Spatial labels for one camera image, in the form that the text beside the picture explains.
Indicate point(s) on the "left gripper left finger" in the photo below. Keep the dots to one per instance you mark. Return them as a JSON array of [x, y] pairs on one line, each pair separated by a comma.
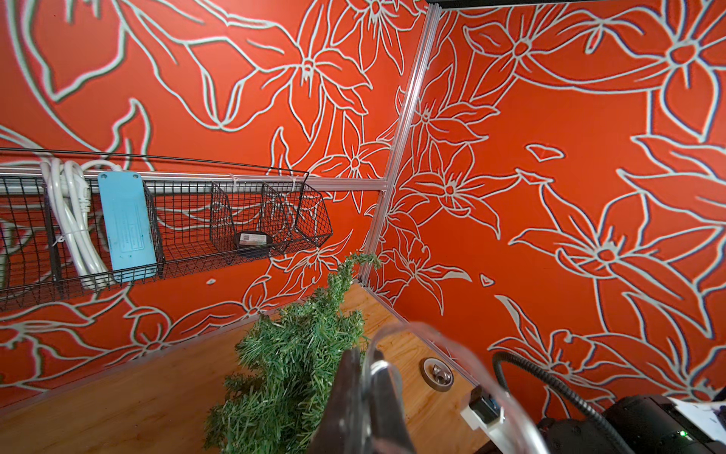
[[341, 427]]

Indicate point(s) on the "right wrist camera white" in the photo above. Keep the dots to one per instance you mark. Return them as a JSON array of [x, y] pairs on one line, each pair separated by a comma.
[[482, 413]]

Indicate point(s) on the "small black device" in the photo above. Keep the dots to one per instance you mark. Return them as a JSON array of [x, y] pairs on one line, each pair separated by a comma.
[[252, 245]]

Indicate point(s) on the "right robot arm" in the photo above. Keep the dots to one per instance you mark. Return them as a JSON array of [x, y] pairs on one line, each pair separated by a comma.
[[634, 424]]

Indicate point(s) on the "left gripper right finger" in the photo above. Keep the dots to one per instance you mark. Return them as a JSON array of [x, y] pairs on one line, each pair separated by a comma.
[[389, 433]]

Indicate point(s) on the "small round bowl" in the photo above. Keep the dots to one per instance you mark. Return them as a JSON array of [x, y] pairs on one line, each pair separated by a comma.
[[436, 374]]

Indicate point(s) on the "clear bulb string lights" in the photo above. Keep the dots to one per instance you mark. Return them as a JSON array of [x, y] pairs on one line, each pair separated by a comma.
[[529, 439]]

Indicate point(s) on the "black wire wall basket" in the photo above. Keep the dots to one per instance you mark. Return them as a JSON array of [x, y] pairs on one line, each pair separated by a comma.
[[53, 237]]

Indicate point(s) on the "light blue box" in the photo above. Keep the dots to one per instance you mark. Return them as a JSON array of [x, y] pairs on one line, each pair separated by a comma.
[[128, 229]]

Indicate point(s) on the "small green christmas tree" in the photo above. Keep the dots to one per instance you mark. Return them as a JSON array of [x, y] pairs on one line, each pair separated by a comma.
[[288, 362]]

